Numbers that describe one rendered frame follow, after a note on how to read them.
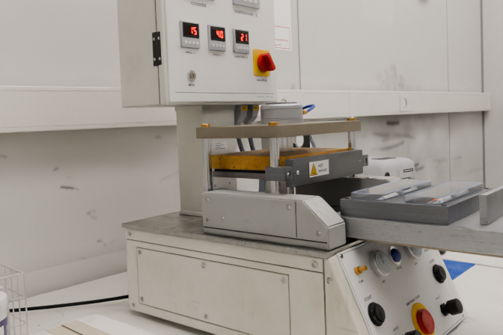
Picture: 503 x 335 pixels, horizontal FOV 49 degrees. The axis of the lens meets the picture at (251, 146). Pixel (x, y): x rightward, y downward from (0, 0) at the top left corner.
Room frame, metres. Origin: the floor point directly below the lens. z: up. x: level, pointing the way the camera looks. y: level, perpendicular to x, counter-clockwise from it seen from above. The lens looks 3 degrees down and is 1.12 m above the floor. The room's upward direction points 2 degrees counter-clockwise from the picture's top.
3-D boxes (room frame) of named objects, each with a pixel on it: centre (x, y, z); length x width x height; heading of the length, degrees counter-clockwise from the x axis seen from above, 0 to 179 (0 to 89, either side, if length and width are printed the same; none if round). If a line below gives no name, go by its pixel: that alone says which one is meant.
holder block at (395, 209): (0.86, -0.26, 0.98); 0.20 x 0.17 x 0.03; 140
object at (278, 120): (1.06, -0.05, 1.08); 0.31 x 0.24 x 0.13; 140
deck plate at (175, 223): (1.05, -0.03, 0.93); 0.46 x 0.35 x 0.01; 50
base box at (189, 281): (1.04, -0.07, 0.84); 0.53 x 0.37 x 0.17; 50
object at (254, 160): (1.03, -0.06, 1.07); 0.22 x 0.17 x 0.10; 140
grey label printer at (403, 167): (1.95, -0.43, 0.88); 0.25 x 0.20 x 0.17; 41
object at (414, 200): (0.84, -0.29, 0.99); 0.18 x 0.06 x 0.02; 141
